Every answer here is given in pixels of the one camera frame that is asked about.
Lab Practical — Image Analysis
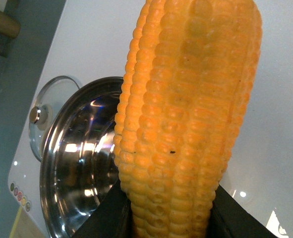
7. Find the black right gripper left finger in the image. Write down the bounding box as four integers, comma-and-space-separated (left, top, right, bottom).
73, 180, 131, 238

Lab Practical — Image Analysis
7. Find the cream electric cooking pot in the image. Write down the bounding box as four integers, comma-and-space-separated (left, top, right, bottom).
40, 76, 123, 238

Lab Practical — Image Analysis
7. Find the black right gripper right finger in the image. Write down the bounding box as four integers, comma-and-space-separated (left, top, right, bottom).
210, 186, 280, 238

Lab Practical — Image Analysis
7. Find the glass pot lid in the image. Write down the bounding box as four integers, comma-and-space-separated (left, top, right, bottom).
29, 75, 80, 161

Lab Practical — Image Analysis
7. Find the yellow corn cob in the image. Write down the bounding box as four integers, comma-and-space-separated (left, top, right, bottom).
114, 0, 262, 238

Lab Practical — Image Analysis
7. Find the wooden rail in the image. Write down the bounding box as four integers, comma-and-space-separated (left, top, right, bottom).
0, 11, 21, 39

